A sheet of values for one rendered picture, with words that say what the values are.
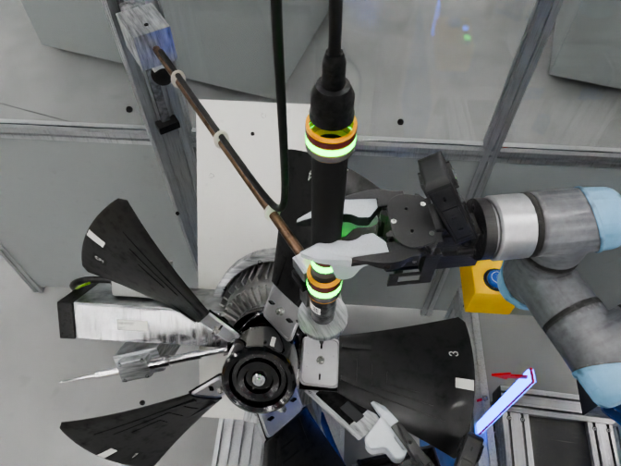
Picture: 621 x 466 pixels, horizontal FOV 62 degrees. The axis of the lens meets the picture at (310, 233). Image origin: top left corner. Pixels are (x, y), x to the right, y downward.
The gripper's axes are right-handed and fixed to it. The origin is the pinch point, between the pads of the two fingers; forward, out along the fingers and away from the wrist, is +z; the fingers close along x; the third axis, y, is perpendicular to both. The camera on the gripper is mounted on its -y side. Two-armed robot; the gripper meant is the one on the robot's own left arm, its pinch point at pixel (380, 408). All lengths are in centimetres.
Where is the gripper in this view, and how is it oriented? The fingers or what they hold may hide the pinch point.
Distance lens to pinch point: 87.6
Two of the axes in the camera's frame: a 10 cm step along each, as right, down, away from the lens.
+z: -5.5, -6.8, 4.9
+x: 0.9, 5.3, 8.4
